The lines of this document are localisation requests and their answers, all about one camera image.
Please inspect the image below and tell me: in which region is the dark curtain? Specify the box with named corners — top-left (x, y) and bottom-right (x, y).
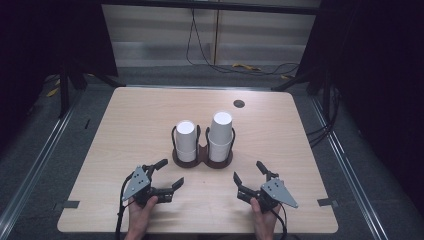
top-left (0, 0), bottom-right (119, 149)
top-left (295, 0), bottom-right (424, 209)

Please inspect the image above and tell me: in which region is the black metal stand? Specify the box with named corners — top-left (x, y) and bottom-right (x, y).
top-left (57, 58), bottom-right (127, 120)
top-left (270, 64), bottom-right (335, 116)

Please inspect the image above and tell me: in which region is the black metal beam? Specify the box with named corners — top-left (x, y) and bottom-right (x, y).
top-left (99, 0), bottom-right (323, 16)

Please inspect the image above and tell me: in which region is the black cable bundle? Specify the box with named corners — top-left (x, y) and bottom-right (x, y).
top-left (305, 84), bottom-right (342, 148)

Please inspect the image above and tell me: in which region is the hand-held gripper cable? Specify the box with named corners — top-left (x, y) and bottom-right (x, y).
top-left (275, 201), bottom-right (289, 240)
top-left (115, 173), bottom-right (135, 240)

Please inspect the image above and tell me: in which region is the person's left hand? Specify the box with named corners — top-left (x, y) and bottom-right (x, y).
top-left (124, 195), bottom-right (160, 240)

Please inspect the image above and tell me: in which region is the dark brown double cup holder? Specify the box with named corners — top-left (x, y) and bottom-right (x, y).
top-left (170, 124), bottom-right (236, 170)

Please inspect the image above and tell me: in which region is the left hand-held gripper cable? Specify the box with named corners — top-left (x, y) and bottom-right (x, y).
top-left (115, 173), bottom-right (135, 240)

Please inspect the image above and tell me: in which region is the metal floor rail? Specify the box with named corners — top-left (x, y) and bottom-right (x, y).
top-left (0, 89), bottom-right (85, 233)
top-left (309, 95), bottom-right (390, 240)

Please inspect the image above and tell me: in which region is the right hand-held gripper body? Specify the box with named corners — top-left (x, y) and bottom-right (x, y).
top-left (237, 171), bottom-right (299, 214)

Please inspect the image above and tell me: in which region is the person's right hand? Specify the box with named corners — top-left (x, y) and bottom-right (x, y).
top-left (250, 197), bottom-right (283, 240)

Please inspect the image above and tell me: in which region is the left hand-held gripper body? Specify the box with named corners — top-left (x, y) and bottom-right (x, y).
top-left (121, 164), bottom-right (175, 208)

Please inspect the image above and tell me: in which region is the black hanging wall cable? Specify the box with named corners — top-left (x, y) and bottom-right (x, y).
top-left (185, 7), bottom-right (301, 78)

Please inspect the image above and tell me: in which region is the right hand-held gripper cable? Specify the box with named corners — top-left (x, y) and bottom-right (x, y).
top-left (275, 201), bottom-right (289, 240)

